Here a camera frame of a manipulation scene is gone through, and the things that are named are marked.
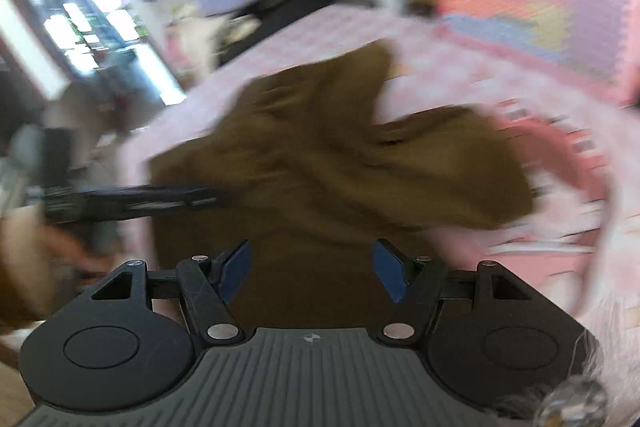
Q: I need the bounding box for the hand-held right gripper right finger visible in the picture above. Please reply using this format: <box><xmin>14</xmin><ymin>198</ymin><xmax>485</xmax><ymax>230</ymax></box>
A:
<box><xmin>371</xmin><ymin>237</ymin><xmax>532</xmax><ymax>346</ymax></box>

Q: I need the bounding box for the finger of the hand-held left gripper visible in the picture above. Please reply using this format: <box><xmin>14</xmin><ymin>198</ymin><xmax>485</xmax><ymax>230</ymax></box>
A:
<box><xmin>122</xmin><ymin>185</ymin><xmax>235</xmax><ymax>217</ymax></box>

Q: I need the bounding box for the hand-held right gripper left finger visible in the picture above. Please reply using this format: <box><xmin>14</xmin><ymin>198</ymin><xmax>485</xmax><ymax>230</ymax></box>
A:
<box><xmin>91</xmin><ymin>240</ymin><xmax>252</xmax><ymax>349</ymax></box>

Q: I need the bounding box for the brown garment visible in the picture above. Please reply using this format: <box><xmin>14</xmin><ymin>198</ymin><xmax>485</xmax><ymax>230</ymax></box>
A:
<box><xmin>147</xmin><ymin>42</ymin><xmax>537</xmax><ymax>333</ymax></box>

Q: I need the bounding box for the glass window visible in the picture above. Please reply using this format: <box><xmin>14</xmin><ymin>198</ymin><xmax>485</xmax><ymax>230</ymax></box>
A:
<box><xmin>2</xmin><ymin>0</ymin><xmax>186</xmax><ymax>105</ymax></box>

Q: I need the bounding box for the pink checked cartoon desk mat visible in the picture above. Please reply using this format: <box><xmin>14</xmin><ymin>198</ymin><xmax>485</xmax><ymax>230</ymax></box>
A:
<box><xmin>120</xmin><ymin>4</ymin><xmax>640</xmax><ymax>333</ymax></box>

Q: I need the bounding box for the shiny silver ball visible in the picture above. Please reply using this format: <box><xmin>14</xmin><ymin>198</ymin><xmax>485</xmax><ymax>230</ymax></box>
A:
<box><xmin>535</xmin><ymin>377</ymin><xmax>610</xmax><ymax>427</ymax></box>

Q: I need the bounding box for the white fluffy pompom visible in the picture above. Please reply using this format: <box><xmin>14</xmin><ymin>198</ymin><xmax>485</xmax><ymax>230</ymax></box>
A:
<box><xmin>580</xmin><ymin>297</ymin><xmax>640</xmax><ymax>427</ymax></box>

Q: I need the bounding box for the pink learning tablet toy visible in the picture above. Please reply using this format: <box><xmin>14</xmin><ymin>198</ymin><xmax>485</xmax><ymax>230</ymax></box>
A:
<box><xmin>432</xmin><ymin>0</ymin><xmax>640</xmax><ymax>105</ymax></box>

